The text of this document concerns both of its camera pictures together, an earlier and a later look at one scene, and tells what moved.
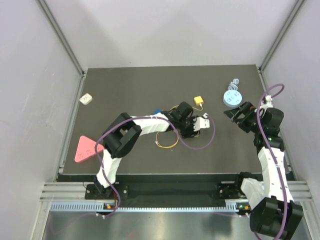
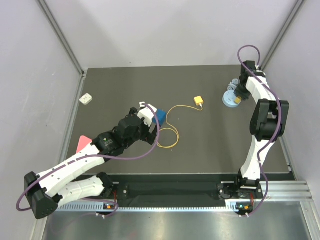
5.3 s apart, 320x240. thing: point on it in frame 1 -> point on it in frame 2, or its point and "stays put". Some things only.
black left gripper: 190,133 -> 148,137
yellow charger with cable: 198,101 stays put
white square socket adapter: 86,99 stays put
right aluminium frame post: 265,61 stays put
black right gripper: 247,109 -> 237,92
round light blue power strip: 232,98 stays put
